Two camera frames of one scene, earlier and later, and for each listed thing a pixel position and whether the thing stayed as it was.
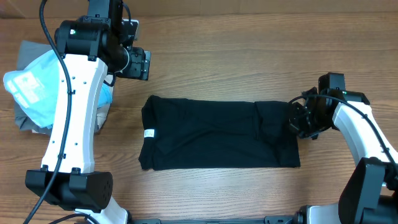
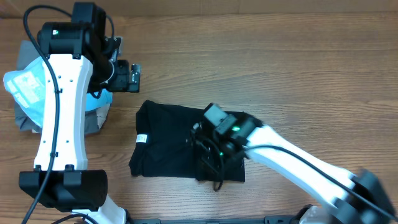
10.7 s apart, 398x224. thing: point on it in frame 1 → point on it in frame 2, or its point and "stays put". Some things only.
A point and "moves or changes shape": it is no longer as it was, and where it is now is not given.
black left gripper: x=139 y=67 → x=122 y=83
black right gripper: x=293 y=121 → x=209 y=159
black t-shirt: x=181 y=133 moves or changes shape
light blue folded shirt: x=34 y=89 stays put
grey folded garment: x=30 y=52 stays put
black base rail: x=278 y=219 stays put
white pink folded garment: x=101 y=115 stays put
